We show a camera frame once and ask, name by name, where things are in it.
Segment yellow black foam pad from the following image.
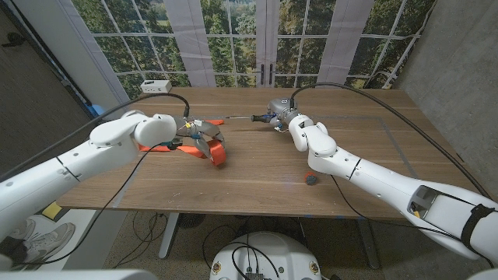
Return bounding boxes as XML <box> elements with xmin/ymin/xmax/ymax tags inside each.
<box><xmin>41</xmin><ymin>201</ymin><xmax>63</xmax><ymax>221</ymax></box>

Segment blue grey handled screwdriver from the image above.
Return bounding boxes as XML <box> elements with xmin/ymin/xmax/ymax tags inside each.
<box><xmin>225</xmin><ymin>114</ymin><xmax>273</xmax><ymax>124</ymax></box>

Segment white table leg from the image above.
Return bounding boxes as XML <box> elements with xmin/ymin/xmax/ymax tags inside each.
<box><xmin>158</xmin><ymin>212</ymin><xmax>180</xmax><ymax>260</ymax></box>

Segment white power strip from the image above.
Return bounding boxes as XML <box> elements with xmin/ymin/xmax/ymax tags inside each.
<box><xmin>139</xmin><ymin>79</ymin><xmax>173</xmax><ymax>94</ymax></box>

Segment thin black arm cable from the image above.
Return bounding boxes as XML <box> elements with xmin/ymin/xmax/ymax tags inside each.
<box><xmin>15</xmin><ymin>143</ymin><xmax>163</xmax><ymax>268</ymax></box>
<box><xmin>330</xmin><ymin>174</ymin><xmax>495</xmax><ymax>269</ymax></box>

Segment grey table leg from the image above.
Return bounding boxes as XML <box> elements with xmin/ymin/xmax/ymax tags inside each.
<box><xmin>356</xmin><ymin>217</ymin><xmax>381</xmax><ymax>270</ymax></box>

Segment black floor cable loop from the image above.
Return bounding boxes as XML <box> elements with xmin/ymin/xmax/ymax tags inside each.
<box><xmin>112</xmin><ymin>212</ymin><xmax>169</xmax><ymax>269</ymax></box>

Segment black ribbed round object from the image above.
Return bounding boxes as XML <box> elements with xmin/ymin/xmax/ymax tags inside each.
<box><xmin>177</xmin><ymin>212</ymin><xmax>206</xmax><ymax>229</ymax></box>

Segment orange ribbon roll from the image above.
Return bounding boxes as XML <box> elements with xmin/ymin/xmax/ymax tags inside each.
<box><xmin>138</xmin><ymin>118</ymin><xmax>227</xmax><ymax>167</ymax></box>

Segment grey sneaker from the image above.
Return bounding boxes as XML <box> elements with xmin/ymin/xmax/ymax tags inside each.
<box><xmin>11</xmin><ymin>222</ymin><xmax>77</xmax><ymax>270</ymax></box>

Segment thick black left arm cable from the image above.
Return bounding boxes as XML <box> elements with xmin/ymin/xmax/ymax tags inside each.
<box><xmin>0</xmin><ymin>92</ymin><xmax>191</xmax><ymax>182</ymax></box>

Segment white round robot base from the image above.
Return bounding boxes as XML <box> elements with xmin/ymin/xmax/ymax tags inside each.
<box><xmin>209</xmin><ymin>231</ymin><xmax>323</xmax><ymax>280</ymax></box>

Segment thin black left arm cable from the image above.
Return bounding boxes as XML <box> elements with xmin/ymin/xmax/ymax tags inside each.
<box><xmin>15</xmin><ymin>143</ymin><xmax>163</xmax><ymax>268</ymax></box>

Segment printed window backdrop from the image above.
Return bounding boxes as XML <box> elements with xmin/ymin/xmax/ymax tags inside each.
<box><xmin>69</xmin><ymin>0</ymin><xmax>437</xmax><ymax>100</ymax></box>

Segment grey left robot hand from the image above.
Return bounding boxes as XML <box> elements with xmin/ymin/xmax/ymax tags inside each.
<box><xmin>173</xmin><ymin>116</ymin><xmax>226</xmax><ymax>160</ymax></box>

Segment black base cable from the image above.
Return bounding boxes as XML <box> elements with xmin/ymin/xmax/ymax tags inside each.
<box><xmin>202</xmin><ymin>224</ymin><xmax>282</xmax><ymax>280</ymax></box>

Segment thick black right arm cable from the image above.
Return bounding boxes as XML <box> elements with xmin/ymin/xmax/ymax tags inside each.
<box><xmin>289</xmin><ymin>82</ymin><xmax>493</xmax><ymax>201</ymax></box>

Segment white floor mat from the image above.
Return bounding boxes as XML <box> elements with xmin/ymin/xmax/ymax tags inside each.
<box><xmin>0</xmin><ymin>209</ymin><xmax>98</xmax><ymax>270</ymax></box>

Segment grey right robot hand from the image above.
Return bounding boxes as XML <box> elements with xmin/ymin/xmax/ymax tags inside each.
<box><xmin>266</xmin><ymin>97</ymin><xmax>300</xmax><ymax>131</ymax></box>

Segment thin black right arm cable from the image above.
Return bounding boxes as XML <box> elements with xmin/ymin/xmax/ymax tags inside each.
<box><xmin>330</xmin><ymin>174</ymin><xmax>495</xmax><ymax>269</ymax></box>

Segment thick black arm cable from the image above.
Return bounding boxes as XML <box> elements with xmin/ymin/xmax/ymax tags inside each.
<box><xmin>289</xmin><ymin>82</ymin><xmax>493</xmax><ymax>201</ymax></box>
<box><xmin>0</xmin><ymin>92</ymin><xmax>191</xmax><ymax>182</ymax></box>

